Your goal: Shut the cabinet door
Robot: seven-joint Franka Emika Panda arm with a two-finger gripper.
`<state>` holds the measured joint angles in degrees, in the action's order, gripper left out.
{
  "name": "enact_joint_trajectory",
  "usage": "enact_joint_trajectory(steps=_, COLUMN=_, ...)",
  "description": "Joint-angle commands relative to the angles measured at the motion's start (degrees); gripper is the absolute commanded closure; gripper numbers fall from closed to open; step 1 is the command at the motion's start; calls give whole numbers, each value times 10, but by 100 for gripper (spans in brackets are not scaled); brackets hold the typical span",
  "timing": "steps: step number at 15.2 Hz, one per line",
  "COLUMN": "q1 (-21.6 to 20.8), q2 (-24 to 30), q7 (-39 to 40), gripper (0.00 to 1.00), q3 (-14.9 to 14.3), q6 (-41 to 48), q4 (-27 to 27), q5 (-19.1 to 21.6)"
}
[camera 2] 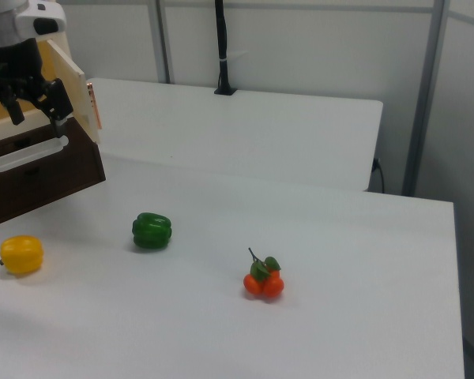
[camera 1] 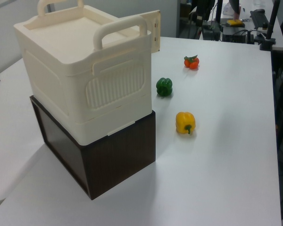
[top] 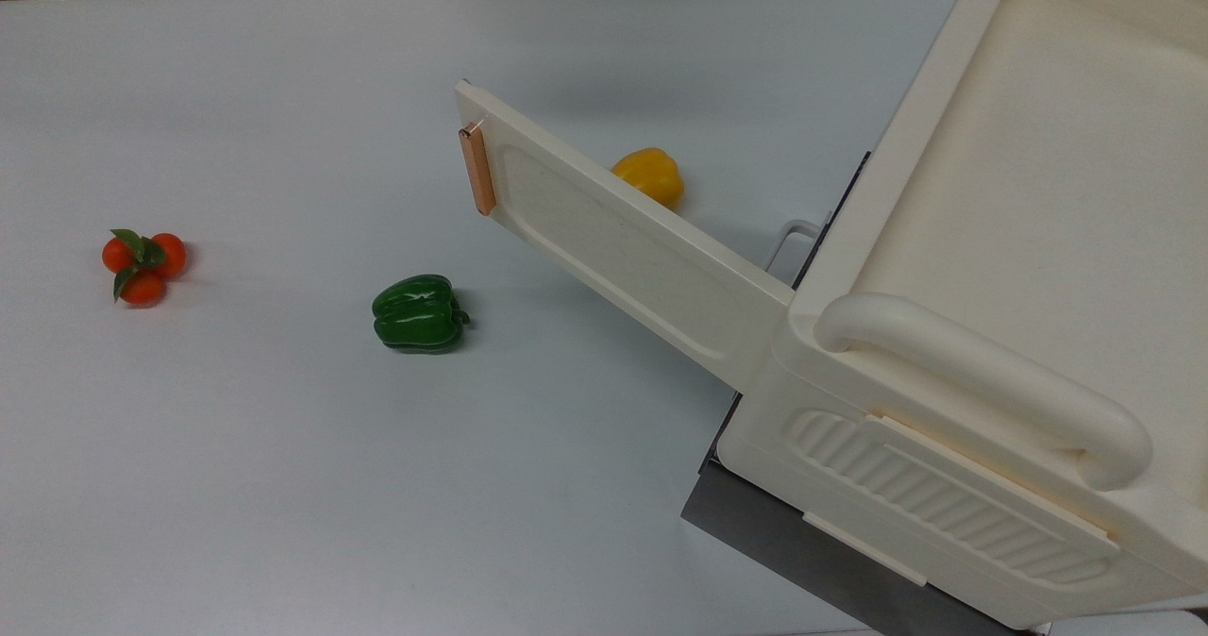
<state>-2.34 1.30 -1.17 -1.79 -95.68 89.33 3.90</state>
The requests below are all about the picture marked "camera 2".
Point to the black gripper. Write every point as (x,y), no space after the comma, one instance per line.
(16,63)

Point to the dark brown wooden drawer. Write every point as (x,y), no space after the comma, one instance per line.
(63,173)

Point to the yellow bell pepper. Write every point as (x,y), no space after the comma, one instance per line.
(23,254)

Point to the green bell pepper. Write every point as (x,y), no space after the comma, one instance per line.
(152,231)

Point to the orange fruit cluster with leaves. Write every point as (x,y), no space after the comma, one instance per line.
(270,285)

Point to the narrow grey partition post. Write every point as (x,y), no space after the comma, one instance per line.
(160,39)

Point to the black clamped camera pole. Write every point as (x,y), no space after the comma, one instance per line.
(223,43)

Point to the wide grey partition post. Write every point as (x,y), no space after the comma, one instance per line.
(426,91)

